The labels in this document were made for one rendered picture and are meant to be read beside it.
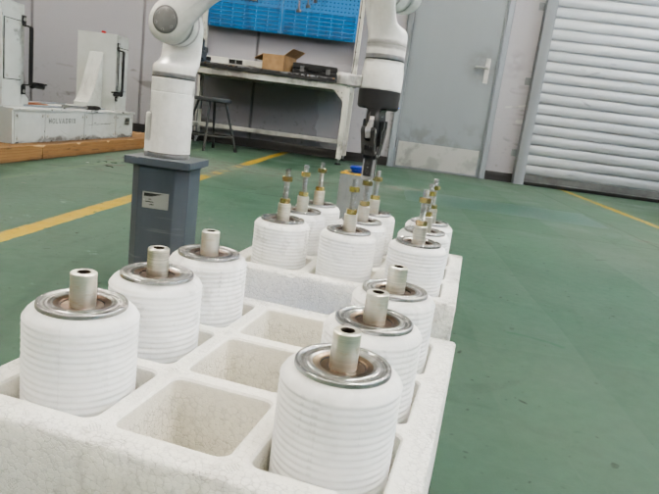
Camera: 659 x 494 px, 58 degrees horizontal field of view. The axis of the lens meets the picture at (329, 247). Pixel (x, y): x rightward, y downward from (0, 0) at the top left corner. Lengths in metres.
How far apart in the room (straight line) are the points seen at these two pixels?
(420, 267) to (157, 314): 0.47
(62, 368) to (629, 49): 6.35
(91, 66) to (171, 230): 3.48
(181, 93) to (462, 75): 5.10
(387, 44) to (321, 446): 0.77
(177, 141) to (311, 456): 0.99
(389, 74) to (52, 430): 0.79
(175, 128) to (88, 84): 3.36
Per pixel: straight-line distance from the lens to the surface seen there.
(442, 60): 6.27
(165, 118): 1.35
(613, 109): 6.54
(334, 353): 0.46
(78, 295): 0.55
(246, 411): 0.57
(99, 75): 4.73
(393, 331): 0.55
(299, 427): 0.45
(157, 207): 1.35
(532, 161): 6.34
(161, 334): 0.63
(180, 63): 1.36
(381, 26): 1.08
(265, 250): 1.01
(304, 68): 5.71
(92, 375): 0.54
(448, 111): 6.25
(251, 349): 0.69
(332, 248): 0.97
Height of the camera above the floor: 0.44
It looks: 12 degrees down
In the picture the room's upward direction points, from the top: 7 degrees clockwise
